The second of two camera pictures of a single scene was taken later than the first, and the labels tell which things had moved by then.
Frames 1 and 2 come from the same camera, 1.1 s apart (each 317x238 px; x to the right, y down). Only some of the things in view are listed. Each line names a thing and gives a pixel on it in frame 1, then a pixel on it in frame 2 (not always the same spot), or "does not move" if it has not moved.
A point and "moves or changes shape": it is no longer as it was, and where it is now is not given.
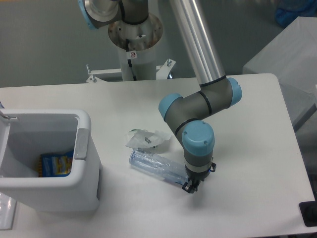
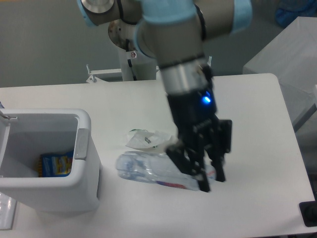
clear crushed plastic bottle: [154, 163] moves or changes shape
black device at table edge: [308, 211] does not move
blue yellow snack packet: [55, 165] does not move
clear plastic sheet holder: [8, 206] does not move
